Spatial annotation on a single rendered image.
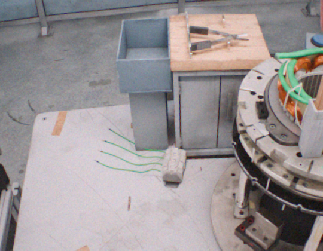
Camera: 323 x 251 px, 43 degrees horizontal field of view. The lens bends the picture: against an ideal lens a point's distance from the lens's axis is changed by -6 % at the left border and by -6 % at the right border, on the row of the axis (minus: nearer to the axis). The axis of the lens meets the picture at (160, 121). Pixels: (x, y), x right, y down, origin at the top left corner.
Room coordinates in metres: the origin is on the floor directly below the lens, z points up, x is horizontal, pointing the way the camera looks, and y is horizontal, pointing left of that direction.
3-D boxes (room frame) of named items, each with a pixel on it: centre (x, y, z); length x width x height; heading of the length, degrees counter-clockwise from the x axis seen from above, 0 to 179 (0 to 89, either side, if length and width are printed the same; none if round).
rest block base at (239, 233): (0.44, -0.18, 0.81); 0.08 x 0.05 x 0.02; 39
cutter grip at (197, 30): (0.76, -0.09, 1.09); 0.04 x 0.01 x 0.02; 72
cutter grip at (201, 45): (0.70, -0.09, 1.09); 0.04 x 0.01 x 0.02; 102
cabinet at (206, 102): (0.77, -0.13, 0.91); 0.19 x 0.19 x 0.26; 87
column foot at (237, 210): (0.52, -0.16, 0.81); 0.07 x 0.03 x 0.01; 169
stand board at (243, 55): (0.78, -0.13, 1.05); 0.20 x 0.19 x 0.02; 87
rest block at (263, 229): (0.43, -0.19, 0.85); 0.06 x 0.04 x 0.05; 39
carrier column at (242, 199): (0.52, -0.16, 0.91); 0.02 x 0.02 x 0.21
